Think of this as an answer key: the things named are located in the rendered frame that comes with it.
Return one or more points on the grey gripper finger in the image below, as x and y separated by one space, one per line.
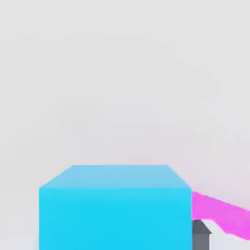
200 237

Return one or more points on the small magenta cube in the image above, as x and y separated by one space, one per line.
228 216

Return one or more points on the small cyan cube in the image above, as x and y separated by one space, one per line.
115 214

